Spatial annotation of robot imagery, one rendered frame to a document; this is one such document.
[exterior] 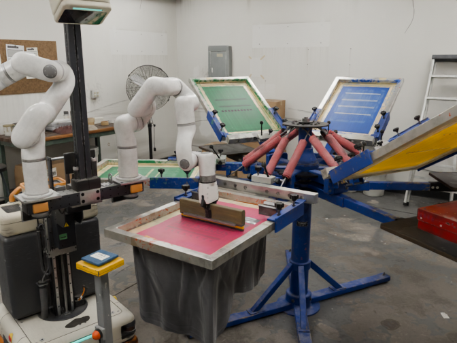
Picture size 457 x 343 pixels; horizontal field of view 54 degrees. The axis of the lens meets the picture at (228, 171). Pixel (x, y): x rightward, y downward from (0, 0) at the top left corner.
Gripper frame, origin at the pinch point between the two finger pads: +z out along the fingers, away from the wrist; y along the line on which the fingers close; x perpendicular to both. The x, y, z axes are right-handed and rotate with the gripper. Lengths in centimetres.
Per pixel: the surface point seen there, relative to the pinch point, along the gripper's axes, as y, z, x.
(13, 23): -152, -137, -370
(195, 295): 28.7, 26.7, 10.0
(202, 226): 5.9, 5.4, -1.1
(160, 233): 22.9, 4.4, -11.9
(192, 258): 39.2, 4.2, 18.8
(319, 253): -197, 102, -28
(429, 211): -28, -2, 91
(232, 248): 25.6, 3.7, 28.2
